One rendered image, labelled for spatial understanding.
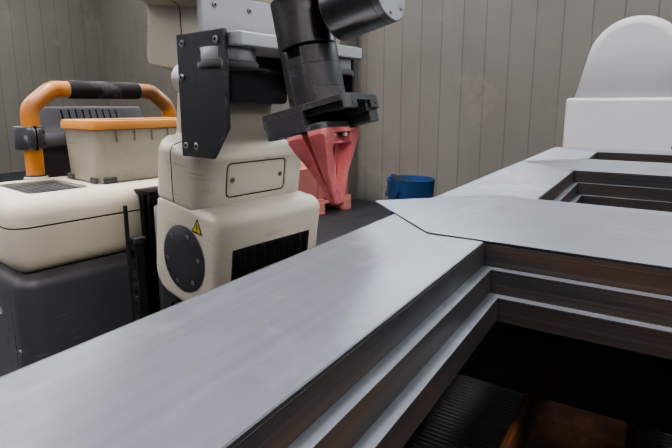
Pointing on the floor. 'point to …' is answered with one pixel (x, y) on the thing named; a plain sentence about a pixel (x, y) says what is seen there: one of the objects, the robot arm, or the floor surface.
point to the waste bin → (409, 186)
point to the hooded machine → (625, 89)
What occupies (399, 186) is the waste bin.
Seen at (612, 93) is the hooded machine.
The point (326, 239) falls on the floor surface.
